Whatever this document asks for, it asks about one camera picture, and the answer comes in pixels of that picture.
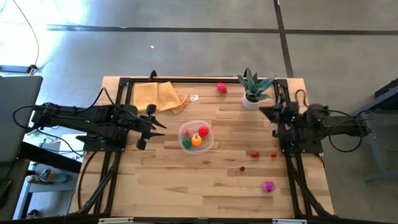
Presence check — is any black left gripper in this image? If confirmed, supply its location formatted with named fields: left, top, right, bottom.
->
left=136, top=103, right=168, bottom=151

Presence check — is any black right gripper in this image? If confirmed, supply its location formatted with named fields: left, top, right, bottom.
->
left=259, top=93, right=301, bottom=138

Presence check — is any clear plastic tupperware container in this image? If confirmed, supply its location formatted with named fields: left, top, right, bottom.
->
left=178, top=119, right=215, bottom=156

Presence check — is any purple toy onion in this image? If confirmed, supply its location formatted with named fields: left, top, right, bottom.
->
left=262, top=180, right=276, bottom=194

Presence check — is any green plant in white pot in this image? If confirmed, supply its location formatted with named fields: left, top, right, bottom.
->
left=236, top=67, right=277, bottom=110

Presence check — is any yellow folded cloth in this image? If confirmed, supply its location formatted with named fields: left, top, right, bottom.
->
left=157, top=81, right=189, bottom=115
left=132, top=82, right=160, bottom=113

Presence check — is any blue-grey metal table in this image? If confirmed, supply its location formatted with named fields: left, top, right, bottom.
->
left=343, top=77, right=398, bottom=184

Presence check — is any grey cabinet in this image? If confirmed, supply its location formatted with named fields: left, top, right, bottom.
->
left=0, top=75, right=44, bottom=224

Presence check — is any black floor box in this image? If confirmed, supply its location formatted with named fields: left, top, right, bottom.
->
left=0, top=64, right=39, bottom=75

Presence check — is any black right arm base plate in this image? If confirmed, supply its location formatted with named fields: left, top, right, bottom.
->
left=277, top=129, right=324, bottom=156

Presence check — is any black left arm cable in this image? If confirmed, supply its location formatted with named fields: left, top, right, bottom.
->
left=12, top=86, right=156, bottom=131

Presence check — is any black aluminium table frame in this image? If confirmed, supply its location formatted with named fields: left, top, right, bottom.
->
left=76, top=70, right=335, bottom=218

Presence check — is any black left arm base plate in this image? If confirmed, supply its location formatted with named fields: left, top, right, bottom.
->
left=76, top=133, right=129, bottom=153

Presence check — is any white bracket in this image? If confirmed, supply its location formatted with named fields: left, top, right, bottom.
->
left=98, top=217, right=134, bottom=224
left=272, top=218, right=308, bottom=224

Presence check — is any yellow floor cable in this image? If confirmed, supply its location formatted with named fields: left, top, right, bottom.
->
left=12, top=0, right=40, bottom=75

